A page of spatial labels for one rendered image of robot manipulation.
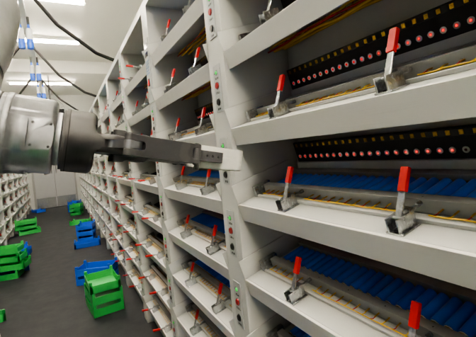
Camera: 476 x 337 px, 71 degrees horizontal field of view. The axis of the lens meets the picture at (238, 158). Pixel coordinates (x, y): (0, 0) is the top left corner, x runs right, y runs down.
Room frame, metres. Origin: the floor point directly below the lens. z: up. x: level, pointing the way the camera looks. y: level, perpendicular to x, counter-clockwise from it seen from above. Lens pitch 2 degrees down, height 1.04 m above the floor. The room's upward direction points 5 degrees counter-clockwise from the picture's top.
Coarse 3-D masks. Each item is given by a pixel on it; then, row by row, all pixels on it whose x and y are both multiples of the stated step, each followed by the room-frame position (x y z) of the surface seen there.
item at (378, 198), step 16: (272, 192) 0.83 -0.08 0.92; (288, 192) 0.76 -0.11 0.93; (304, 192) 0.71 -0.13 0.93; (320, 192) 0.67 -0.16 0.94; (336, 192) 0.63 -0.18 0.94; (352, 192) 0.59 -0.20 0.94; (368, 192) 0.57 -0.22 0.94; (384, 192) 0.55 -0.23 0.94; (384, 208) 0.52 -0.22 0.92; (416, 208) 0.49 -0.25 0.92; (432, 208) 0.47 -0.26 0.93; (448, 208) 0.45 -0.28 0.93; (464, 208) 0.43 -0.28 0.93
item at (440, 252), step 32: (288, 160) 0.92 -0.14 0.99; (384, 160) 0.66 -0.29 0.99; (416, 160) 0.59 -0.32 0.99; (448, 160) 0.54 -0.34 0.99; (256, 192) 0.85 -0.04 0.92; (288, 224) 0.66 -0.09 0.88; (320, 224) 0.57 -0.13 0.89; (352, 224) 0.52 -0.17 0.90; (384, 224) 0.49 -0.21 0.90; (384, 256) 0.47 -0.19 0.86; (416, 256) 0.42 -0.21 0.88; (448, 256) 0.38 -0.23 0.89
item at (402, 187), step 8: (400, 168) 0.47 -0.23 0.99; (408, 168) 0.46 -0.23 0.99; (400, 176) 0.47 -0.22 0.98; (408, 176) 0.46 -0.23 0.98; (400, 184) 0.46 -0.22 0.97; (408, 184) 0.46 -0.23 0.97; (400, 192) 0.46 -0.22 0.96; (400, 200) 0.46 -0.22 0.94; (400, 208) 0.46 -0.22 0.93; (400, 216) 0.45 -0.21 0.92
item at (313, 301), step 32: (256, 256) 0.86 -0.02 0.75; (288, 256) 0.85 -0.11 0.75; (320, 256) 0.79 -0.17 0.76; (352, 256) 0.74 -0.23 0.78; (256, 288) 0.79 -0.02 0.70; (288, 288) 0.74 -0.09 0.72; (320, 288) 0.70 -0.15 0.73; (352, 288) 0.63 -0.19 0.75; (384, 288) 0.61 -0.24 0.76; (416, 288) 0.58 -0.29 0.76; (448, 288) 0.55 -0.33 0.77; (288, 320) 0.70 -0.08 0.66; (320, 320) 0.61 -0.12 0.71; (352, 320) 0.58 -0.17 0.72; (384, 320) 0.56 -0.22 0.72; (416, 320) 0.46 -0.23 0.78; (448, 320) 0.49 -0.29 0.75
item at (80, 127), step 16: (64, 112) 0.39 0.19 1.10; (80, 112) 0.40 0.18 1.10; (64, 128) 0.37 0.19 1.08; (80, 128) 0.38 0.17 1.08; (96, 128) 0.40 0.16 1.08; (64, 144) 0.37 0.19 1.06; (80, 144) 0.37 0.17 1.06; (96, 144) 0.38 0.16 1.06; (64, 160) 0.38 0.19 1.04; (80, 160) 0.38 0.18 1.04
